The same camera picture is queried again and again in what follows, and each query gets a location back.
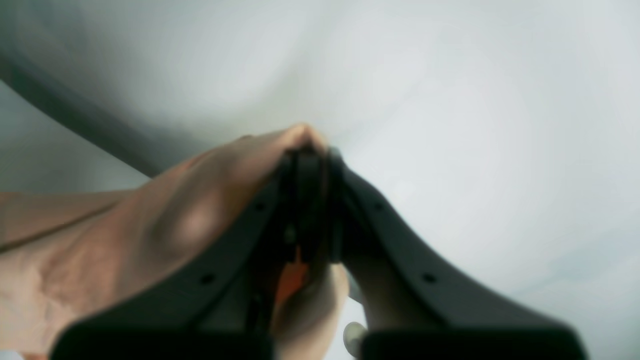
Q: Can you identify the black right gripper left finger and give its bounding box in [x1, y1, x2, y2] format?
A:
[51, 150, 329, 360]

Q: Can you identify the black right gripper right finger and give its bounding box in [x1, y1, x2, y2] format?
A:
[327, 148, 588, 360]

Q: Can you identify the peach T-shirt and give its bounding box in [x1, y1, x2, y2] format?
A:
[0, 123, 329, 360]

